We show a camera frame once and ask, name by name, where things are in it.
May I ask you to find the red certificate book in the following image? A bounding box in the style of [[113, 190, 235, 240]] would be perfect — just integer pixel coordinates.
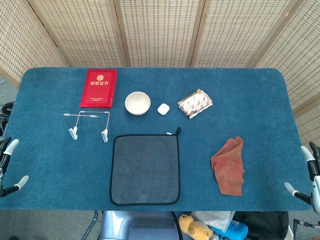
[[79, 68, 118, 110]]

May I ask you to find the gold red snack package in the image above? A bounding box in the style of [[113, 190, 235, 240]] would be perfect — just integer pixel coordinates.
[[177, 89, 214, 120]]

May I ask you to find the white plastic bag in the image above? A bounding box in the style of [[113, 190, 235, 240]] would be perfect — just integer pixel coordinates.
[[191, 211, 236, 233]]

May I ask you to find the grey and blue cloth mat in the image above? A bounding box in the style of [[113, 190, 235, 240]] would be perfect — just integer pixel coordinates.
[[109, 126, 182, 206]]

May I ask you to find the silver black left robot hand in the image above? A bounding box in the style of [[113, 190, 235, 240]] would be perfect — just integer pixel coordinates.
[[0, 136, 30, 199]]

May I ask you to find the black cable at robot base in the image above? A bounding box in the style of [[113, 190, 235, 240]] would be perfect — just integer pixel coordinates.
[[170, 211, 183, 240]]

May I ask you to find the white earbuds case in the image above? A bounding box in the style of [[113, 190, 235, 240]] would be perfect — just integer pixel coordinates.
[[157, 103, 171, 116]]

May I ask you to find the cream ceramic bowl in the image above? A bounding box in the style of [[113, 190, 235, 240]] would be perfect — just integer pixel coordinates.
[[124, 91, 152, 117]]

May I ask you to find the yellow plush toy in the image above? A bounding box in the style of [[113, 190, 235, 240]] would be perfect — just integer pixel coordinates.
[[178, 213, 215, 240]]

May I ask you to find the bamboo folding screen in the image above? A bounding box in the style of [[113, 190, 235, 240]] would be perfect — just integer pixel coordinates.
[[0, 0, 320, 156]]

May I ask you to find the blue plastic bottle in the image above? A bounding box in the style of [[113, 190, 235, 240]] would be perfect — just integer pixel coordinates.
[[212, 218, 249, 240]]

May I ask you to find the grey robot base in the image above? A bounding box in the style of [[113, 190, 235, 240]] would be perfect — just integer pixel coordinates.
[[99, 211, 181, 240]]

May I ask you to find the blue carpet table cover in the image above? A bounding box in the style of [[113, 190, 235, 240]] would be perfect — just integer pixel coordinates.
[[0, 66, 319, 212]]

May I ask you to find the orange cloth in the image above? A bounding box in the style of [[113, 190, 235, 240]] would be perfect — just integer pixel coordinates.
[[210, 135, 246, 197]]

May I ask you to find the black cable with plug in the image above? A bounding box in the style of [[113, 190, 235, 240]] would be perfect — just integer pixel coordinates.
[[292, 218, 320, 240]]

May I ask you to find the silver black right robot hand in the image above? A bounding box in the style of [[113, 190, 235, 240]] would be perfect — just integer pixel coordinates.
[[284, 141, 320, 213]]

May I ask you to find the metal wire stand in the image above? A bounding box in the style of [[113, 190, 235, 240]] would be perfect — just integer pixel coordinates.
[[63, 109, 112, 144]]

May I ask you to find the black cable bundle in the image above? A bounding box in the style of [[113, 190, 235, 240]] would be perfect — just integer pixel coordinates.
[[0, 101, 15, 137]]

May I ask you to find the black bag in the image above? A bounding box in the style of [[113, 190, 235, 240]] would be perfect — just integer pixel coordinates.
[[234, 211, 290, 240]]

